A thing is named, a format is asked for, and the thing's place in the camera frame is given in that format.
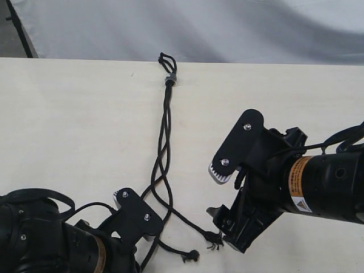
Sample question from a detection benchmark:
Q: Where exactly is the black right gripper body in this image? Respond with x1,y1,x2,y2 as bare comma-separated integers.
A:
221,164,293,241

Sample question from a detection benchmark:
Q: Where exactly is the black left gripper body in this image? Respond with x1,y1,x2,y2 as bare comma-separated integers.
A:
73,219,139,272

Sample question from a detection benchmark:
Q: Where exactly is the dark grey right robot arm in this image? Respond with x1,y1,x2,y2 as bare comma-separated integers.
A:
207,118,363,252

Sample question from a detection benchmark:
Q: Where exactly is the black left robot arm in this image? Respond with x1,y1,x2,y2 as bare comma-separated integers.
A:
1,188,140,272

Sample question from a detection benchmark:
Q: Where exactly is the white backdrop cloth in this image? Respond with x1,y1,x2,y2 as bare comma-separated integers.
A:
11,1,363,65

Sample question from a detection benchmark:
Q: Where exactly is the black backdrop stand pole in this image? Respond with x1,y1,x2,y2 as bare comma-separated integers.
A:
5,0,34,58

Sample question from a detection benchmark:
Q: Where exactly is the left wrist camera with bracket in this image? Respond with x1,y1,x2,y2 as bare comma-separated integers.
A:
113,188,164,243

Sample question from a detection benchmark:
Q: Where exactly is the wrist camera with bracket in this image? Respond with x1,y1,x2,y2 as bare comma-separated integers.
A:
113,188,164,243
209,109,308,184

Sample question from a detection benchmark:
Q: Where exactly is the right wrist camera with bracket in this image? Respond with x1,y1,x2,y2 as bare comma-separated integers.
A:
209,109,308,184

